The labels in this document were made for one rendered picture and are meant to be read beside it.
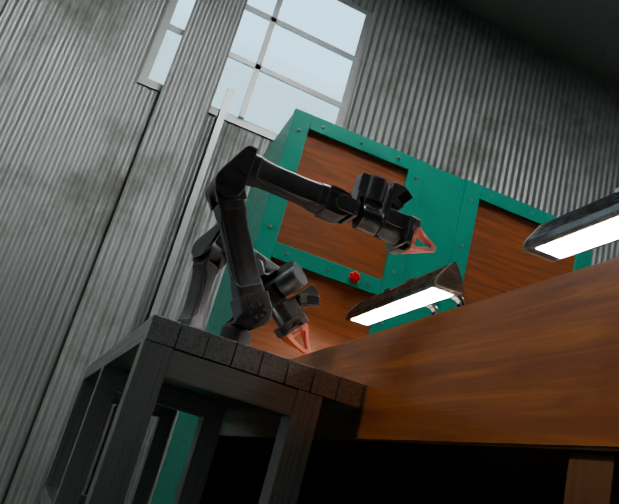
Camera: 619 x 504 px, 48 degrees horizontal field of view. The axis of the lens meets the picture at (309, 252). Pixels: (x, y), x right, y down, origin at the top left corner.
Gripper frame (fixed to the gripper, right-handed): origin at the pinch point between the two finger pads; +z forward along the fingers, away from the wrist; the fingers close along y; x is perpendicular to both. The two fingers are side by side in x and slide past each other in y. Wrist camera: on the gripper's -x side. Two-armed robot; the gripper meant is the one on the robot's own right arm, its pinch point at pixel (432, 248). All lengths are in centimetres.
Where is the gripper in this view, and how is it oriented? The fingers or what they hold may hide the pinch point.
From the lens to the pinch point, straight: 163.2
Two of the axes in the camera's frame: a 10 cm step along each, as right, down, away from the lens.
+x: -2.7, 9.1, -3.2
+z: 8.9, 3.6, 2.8
